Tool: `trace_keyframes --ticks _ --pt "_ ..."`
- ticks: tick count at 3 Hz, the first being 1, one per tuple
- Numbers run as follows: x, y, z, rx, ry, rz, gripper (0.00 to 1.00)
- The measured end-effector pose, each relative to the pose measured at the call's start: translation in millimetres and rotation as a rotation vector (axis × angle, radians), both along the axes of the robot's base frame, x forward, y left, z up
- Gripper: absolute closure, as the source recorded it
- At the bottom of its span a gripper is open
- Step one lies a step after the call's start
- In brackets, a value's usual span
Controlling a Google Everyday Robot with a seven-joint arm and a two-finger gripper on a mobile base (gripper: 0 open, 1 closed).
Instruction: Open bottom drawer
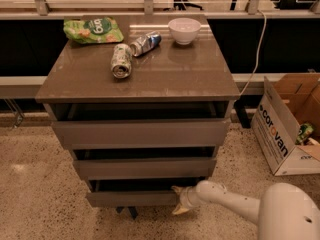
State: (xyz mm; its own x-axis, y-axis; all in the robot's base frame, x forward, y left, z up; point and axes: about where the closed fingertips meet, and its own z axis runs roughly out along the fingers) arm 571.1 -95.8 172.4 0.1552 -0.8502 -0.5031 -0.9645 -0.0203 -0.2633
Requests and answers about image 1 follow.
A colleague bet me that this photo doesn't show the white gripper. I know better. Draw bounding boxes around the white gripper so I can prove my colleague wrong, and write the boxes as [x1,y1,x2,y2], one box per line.
[171,186,200,215]

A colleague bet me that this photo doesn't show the grey top drawer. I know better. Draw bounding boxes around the grey top drawer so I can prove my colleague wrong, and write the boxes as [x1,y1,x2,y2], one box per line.
[52,119,230,150]

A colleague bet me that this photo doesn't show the grey drawer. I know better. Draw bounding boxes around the grey drawer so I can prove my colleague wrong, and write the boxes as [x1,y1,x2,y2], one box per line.
[85,177,205,208]
[73,157,216,180]
[52,119,230,150]

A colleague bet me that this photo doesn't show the green can in box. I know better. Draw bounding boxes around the green can in box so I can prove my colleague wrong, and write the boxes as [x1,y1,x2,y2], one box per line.
[296,123,314,145]

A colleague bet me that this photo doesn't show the grey bottom drawer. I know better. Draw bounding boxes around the grey bottom drawer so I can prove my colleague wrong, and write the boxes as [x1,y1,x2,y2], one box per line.
[85,177,205,208]

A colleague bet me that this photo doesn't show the green crushed soda can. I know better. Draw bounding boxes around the green crushed soda can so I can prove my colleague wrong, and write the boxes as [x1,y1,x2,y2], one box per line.
[111,44,132,79]

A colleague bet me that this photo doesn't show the green snack bag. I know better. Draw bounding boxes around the green snack bag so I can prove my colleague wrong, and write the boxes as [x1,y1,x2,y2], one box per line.
[63,17,124,44]

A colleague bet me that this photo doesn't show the grey drawer cabinet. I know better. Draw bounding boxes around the grey drawer cabinet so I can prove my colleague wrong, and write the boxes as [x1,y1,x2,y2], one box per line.
[35,14,241,205]

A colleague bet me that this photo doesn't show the white bowl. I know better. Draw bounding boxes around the white bowl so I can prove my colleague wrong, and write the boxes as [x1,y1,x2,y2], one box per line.
[168,18,201,45]

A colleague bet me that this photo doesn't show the grey middle drawer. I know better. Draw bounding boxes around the grey middle drawer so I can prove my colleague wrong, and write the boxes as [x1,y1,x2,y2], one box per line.
[73,157,216,180]

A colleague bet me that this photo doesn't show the blue tape cross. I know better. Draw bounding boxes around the blue tape cross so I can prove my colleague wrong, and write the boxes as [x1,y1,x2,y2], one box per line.
[116,206,138,220]

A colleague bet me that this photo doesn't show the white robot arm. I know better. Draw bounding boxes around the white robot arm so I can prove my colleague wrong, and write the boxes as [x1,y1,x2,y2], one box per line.
[172,180,320,240]

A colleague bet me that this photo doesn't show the white cable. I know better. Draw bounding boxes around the white cable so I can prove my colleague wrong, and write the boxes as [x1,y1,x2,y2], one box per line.
[238,9,268,98]

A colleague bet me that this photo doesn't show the cardboard box with lettering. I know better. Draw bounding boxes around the cardboard box with lettering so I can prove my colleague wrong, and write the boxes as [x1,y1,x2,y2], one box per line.
[251,73,320,176]

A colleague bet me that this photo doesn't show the blue silver soda can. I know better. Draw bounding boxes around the blue silver soda can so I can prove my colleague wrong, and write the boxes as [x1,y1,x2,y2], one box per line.
[129,31,162,57]

